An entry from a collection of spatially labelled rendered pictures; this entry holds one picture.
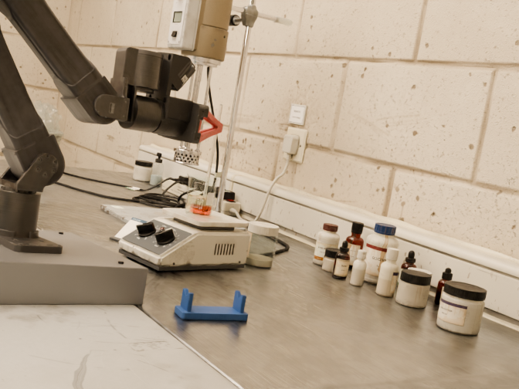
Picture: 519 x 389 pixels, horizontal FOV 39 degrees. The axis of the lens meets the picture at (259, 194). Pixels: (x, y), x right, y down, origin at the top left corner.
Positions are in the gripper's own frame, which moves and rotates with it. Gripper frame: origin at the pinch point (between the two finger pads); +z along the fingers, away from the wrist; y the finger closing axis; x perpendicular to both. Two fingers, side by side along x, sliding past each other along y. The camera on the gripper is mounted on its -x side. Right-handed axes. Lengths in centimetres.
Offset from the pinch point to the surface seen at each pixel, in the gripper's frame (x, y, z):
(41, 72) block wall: -7, 230, 88
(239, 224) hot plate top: 16.3, -4.9, 5.3
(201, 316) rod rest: 25.0, -27.3, -20.7
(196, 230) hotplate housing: 18.1, -3.5, -3.4
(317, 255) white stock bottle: 22.0, -3.9, 30.3
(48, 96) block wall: 4, 229, 93
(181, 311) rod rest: 24.8, -25.7, -23.1
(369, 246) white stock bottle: 17.1, -16.1, 30.3
